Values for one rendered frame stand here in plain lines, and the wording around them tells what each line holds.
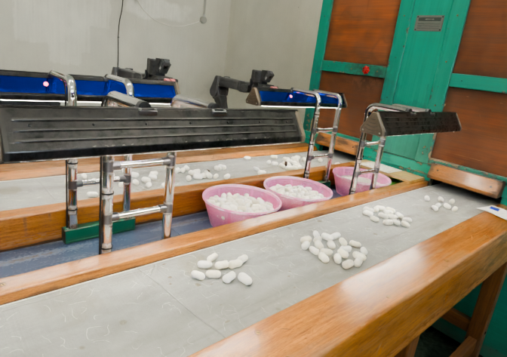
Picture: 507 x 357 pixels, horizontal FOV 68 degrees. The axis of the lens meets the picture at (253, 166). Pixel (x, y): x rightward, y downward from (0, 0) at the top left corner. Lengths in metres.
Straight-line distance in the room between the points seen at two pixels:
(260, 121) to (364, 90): 1.40
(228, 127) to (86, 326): 0.44
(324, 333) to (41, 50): 3.00
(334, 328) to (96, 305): 0.44
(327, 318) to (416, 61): 1.51
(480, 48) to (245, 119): 1.35
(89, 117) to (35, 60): 2.73
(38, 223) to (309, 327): 0.75
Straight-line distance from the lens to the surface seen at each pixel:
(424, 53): 2.03
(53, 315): 0.79
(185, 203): 1.31
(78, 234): 1.16
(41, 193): 1.34
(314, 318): 0.77
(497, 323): 2.11
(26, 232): 1.15
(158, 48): 3.72
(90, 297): 0.82
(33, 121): 0.61
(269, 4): 3.78
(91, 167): 1.54
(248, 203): 1.29
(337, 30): 2.32
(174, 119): 0.69
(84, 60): 3.45
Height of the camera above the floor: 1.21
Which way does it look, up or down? 15 degrees down
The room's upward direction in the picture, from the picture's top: 7 degrees clockwise
